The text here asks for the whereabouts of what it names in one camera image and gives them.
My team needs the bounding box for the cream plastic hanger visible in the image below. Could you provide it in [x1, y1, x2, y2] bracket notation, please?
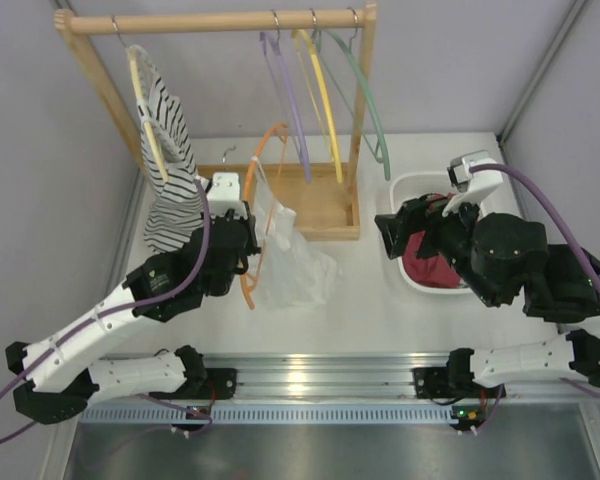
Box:
[126, 47, 169, 183]

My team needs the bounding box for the yellow plastic hanger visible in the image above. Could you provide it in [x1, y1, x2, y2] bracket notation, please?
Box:
[291, 29, 344, 184]

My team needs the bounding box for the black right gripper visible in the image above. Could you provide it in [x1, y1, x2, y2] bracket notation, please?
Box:
[375, 187, 504, 309]

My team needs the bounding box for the white perforated laundry basket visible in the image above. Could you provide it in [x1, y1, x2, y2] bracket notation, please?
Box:
[389, 172, 471, 295]

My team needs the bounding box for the wooden clothes rack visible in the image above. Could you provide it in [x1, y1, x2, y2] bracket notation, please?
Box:
[53, 2, 377, 241]

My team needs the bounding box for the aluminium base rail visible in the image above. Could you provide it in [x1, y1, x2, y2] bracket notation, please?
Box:
[104, 352, 600, 401]

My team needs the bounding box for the red garment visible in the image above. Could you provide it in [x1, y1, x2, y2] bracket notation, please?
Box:
[402, 192, 466, 290]

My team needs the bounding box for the orange plastic hanger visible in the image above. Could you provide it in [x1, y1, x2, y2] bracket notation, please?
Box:
[240, 122, 289, 310]

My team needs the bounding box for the grey slotted cable duct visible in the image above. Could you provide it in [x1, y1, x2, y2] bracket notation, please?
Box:
[79, 403, 486, 425]

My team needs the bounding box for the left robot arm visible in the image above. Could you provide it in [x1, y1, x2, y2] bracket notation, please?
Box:
[6, 211, 260, 425]

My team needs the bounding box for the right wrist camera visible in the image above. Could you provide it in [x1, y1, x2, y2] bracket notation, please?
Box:
[442, 150, 503, 217]

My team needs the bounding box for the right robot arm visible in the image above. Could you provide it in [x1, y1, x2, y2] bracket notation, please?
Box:
[374, 196, 600, 397]

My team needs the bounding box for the green plastic hanger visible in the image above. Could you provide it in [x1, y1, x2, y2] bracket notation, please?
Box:
[316, 29, 392, 181]

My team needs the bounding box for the purple plastic hanger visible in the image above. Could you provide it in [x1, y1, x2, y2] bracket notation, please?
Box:
[259, 31, 312, 184]

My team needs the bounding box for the black white striped tank top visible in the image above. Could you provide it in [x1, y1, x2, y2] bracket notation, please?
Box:
[130, 45, 209, 253]

